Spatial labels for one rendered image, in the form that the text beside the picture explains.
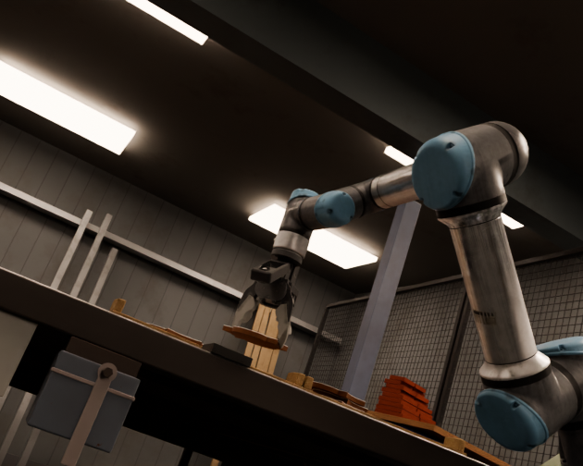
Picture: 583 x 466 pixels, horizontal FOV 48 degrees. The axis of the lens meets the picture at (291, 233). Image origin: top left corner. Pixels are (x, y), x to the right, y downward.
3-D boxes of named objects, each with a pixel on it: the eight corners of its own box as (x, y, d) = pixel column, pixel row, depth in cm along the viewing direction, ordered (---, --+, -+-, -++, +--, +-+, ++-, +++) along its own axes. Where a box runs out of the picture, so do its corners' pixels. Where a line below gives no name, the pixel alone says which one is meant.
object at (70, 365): (104, 478, 100) (150, 364, 106) (14, 448, 96) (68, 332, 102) (95, 469, 110) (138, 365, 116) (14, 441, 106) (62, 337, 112)
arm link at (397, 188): (544, 103, 114) (367, 171, 155) (505, 113, 108) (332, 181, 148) (564, 165, 114) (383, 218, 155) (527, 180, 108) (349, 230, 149)
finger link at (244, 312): (240, 340, 145) (268, 310, 146) (229, 333, 140) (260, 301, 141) (230, 331, 147) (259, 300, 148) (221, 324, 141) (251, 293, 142)
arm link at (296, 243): (304, 234, 143) (270, 227, 146) (298, 253, 142) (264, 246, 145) (313, 247, 150) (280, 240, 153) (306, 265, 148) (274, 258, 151)
